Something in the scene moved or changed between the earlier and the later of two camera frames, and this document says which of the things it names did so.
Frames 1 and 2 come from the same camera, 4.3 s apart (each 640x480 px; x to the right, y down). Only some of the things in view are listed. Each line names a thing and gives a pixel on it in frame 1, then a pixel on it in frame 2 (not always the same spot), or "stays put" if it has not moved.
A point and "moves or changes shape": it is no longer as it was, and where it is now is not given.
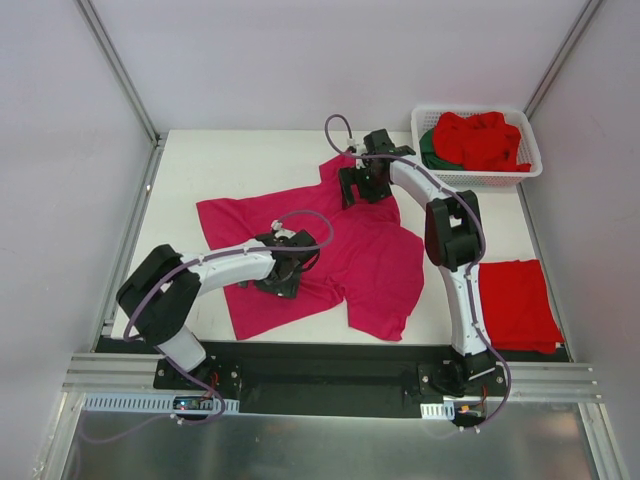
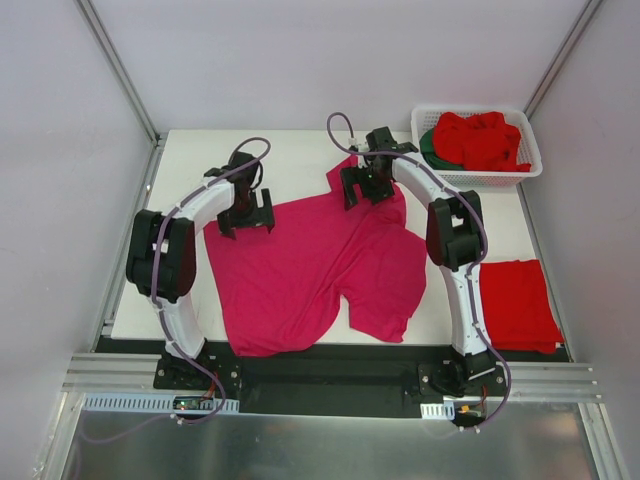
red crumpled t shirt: (482, 142) stays put
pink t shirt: (366, 257) moves or changes shape
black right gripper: (360, 185) stays put
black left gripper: (279, 286) → (247, 219)
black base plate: (337, 379) stays put
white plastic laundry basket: (529, 151) stays put
